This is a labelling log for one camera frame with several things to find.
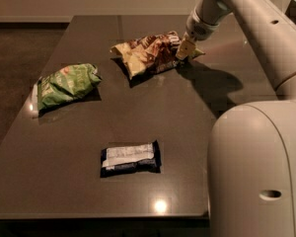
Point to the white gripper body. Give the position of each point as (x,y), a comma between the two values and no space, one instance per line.
(196,30)

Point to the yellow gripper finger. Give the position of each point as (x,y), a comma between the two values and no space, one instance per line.
(186,47)

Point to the brown chip bag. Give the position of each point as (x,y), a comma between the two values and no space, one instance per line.
(152,54)

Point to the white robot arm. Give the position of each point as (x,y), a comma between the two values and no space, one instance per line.
(251,159)

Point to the green chip bag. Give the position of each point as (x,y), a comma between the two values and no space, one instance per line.
(69,84)

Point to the blue rxbar blueberry bar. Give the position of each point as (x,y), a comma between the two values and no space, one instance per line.
(131,159)

